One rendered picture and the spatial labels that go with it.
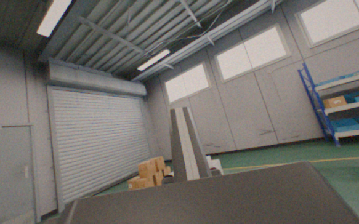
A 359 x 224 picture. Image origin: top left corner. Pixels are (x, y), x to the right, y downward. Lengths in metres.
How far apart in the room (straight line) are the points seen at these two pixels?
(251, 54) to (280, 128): 2.44
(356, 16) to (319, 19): 0.64
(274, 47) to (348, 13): 1.54
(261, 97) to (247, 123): 0.90
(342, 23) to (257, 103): 2.63
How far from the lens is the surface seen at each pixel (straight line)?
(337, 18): 5.70
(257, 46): 5.37
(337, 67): 5.36
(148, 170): 3.37
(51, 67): 4.84
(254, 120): 4.99
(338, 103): 4.51
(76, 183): 4.74
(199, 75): 5.55
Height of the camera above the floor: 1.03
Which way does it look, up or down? 9 degrees up
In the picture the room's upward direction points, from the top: 14 degrees counter-clockwise
